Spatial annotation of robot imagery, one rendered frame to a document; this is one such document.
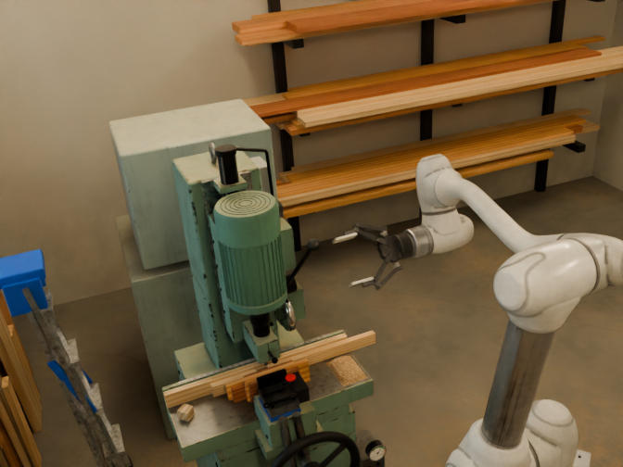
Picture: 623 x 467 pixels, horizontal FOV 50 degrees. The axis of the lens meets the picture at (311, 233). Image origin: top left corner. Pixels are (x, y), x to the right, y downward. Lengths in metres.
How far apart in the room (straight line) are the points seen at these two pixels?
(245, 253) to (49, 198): 2.53
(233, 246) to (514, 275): 0.75
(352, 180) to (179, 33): 1.31
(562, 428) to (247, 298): 0.90
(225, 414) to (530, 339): 0.93
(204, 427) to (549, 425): 0.94
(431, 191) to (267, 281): 0.53
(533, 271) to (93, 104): 3.03
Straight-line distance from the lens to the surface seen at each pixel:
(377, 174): 4.12
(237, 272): 1.82
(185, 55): 4.01
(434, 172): 1.94
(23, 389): 3.44
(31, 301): 2.47
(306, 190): 3.96
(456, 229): 1.99
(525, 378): 1.62
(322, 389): 2.07
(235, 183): 1.90
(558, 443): 1.93
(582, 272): 1.49
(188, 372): 2.37
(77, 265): 4.38
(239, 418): 2.02
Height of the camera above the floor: 2.27
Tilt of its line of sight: 28 degrees down
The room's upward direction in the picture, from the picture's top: 4 degrees counter-clockwise
